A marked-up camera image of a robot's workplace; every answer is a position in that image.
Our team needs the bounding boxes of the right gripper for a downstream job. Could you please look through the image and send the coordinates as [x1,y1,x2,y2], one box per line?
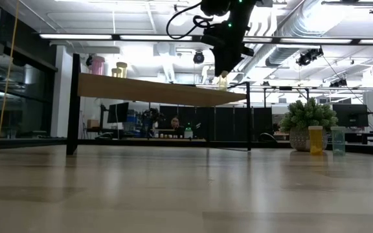
[202,23,256,78]

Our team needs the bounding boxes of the pale green pill bottle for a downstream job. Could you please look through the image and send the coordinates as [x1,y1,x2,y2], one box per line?
[115,61,129,79]

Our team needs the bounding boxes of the orange medicine bottle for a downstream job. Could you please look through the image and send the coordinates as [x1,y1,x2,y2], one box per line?
[308,126,324,156]

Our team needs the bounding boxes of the pink medicine bottle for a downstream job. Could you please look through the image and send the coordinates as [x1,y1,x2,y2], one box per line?
[91,55,106,76]

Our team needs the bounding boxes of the wooden shelf with black legs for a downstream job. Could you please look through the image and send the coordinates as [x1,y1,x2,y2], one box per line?
[65,53,253,157]

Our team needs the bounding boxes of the teal medicine bottle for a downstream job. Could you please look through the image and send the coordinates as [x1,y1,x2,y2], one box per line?
[330,126,346,157]

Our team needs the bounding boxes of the person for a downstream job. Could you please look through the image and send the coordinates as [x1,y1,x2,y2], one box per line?
[169,116,186,139]

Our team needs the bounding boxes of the green plant in patterned pot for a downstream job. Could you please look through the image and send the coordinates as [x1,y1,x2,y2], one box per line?
[278,98,339,152]

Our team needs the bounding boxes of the black computer monitor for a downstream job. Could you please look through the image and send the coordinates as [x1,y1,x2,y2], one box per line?
[332,103,370,128]
[107,102,130,124]

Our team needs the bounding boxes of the black partition wall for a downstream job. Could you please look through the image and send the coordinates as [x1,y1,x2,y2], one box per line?
[159,105,273,142]

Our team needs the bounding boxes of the black metal frame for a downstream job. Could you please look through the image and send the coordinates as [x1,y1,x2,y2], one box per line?
[262,85,311,104]

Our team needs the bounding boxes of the black cable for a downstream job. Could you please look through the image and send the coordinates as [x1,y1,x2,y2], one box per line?
[166,1,214,40]

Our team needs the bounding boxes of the yellow cable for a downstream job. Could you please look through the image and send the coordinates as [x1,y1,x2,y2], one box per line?
[0,0,21,139]

